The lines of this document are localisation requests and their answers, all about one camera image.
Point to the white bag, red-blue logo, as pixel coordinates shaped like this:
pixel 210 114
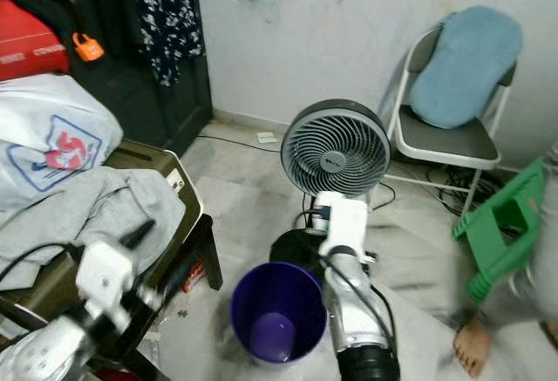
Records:
pixel 44 128

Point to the navy floral garment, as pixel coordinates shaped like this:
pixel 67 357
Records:
pixel 161 15

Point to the black wardrobe door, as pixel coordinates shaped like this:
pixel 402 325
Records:
pixel 113 93

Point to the purple waste bin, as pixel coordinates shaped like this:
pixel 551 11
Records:
pixel 277 311

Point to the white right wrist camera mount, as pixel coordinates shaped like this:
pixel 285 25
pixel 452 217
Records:
pixel 349 224

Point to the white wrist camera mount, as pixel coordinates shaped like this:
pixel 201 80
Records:
pixel 349 224
pixel 106 272

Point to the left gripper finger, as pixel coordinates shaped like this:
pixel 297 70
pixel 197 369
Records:
pixel 138 235
pixel 179 281

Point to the orange padlock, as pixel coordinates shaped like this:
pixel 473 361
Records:
pixel 88 48

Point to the person's bare foot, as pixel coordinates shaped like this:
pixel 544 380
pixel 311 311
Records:
pixel 473 346

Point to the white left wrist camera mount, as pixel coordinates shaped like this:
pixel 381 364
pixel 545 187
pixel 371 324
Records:
pixel 106 272

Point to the grey standing fan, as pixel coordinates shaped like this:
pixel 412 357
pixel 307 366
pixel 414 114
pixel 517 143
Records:
pixel 336 150

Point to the blue cushion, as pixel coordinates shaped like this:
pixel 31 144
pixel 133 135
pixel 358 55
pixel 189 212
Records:
pixel 466 67

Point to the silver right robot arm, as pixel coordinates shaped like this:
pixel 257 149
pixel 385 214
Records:
pixel 353 311

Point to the red packet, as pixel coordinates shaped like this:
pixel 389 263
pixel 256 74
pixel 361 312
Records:
pixel 196 276

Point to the grey garment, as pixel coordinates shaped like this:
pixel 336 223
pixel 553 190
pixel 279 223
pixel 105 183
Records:
pixel 105 207

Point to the green plastic stool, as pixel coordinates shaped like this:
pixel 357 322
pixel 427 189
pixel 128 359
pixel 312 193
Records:
pixel 493 250

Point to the red bag with white lettering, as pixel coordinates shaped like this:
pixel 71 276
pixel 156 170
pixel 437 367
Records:
pixel 30 41

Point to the white folding chair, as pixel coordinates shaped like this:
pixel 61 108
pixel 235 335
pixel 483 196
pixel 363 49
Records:
pixel 440 141

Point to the small white floor plate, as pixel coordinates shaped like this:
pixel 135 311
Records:
pixel 267 137

